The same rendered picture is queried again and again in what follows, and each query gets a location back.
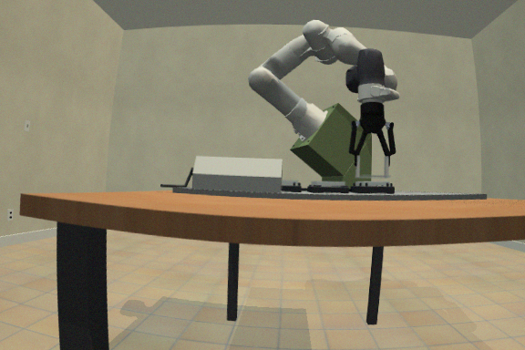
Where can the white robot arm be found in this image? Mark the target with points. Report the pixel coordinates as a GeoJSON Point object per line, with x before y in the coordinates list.
{"type": "Point", "coordinates": [368, 69]}

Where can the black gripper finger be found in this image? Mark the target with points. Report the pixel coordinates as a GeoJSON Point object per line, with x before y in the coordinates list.
{"type": "Point", "coordinates": [356, 152]}
{"type": "Point", "coordinates": [380, 134]}

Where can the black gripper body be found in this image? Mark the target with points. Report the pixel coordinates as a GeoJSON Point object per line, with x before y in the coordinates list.
{"type": "Point", "coordinates": [372, 111]}

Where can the beige operator button panel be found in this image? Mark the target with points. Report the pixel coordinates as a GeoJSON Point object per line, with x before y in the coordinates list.
{"type": "Point", "coordinates": [241, 174]}

